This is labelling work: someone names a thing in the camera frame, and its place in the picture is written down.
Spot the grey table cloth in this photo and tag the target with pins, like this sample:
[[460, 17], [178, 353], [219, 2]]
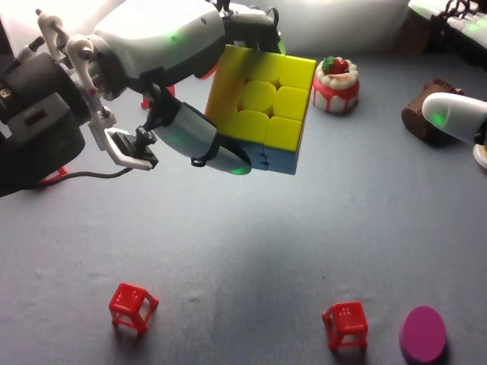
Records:
[[243, 247]]

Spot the Rubik's cube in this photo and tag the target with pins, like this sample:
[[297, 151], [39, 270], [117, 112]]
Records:
[[281, 102]]

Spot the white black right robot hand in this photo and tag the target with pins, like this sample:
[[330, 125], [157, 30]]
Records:
[[464, 23]]

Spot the brown wooden post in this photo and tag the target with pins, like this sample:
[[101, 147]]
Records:
[[412, 32]]

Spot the magenta round disc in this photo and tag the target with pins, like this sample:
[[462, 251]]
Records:
[[422, 334]]

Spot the small red plastic stool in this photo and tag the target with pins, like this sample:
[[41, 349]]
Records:
[[129, 300], [57, 176], [171, 93], [348, 319]]

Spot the brown toy log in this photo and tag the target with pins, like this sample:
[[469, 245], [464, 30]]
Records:
[[416, 121]]

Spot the white backdrop sheet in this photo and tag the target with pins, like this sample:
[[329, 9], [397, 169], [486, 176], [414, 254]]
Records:
[[342, 26]]

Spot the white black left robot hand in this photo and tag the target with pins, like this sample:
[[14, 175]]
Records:
[[152, 42]]

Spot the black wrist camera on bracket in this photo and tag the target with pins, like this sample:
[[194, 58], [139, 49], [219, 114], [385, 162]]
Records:
[[133, 150]]

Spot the toy strawberry cake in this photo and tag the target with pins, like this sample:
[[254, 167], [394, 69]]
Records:
[[335, 91]]

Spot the white round yellow-centred disc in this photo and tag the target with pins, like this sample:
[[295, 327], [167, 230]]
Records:
[[481, 156]]

